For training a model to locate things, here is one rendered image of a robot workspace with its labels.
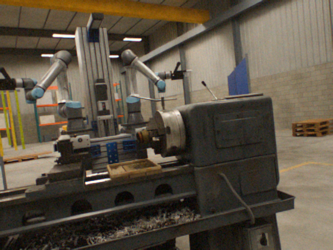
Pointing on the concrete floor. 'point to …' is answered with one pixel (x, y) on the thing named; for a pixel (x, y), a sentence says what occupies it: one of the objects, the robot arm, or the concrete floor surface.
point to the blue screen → (240, 79)
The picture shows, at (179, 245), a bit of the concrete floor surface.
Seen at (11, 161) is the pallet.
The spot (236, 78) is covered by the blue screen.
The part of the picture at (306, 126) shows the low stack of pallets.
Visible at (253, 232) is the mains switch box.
